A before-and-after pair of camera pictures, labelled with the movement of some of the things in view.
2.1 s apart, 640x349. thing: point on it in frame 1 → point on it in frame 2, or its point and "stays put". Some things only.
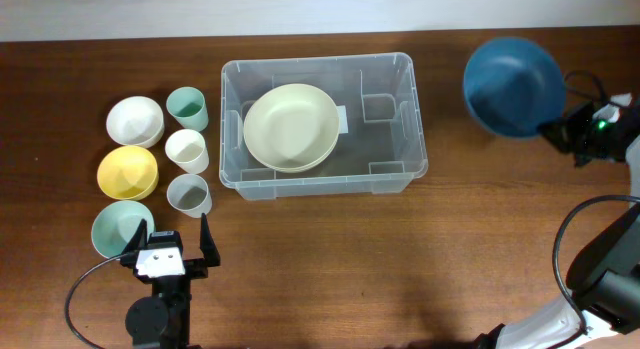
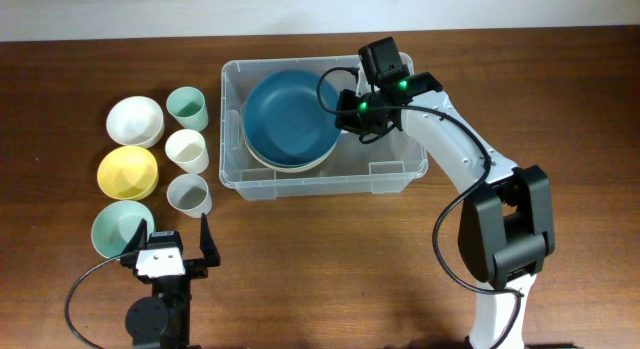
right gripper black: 560,133 → 345,121
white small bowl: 135,121 stays put
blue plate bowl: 513,85 → 284,121
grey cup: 190,194 stays put
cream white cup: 187,148 stays put
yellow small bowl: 128,172 stays put
